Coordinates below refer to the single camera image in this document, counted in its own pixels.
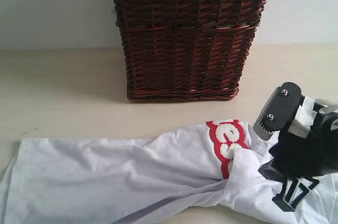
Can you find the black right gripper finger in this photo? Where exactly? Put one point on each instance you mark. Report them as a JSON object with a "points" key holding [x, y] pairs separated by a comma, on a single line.
{"points": [[269, 172], [294, 191]]}

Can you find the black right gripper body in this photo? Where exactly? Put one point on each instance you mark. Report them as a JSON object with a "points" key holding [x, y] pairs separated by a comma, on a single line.
{"points": [[308, 151]]}

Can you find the white t-shirt with red lettering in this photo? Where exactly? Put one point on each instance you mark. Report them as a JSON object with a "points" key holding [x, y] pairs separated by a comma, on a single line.
{"points": [[150, 180]]}

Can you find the dark brown wicker basket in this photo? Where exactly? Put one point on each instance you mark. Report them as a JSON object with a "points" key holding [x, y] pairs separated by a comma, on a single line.
{"points": [[186, 50]]}

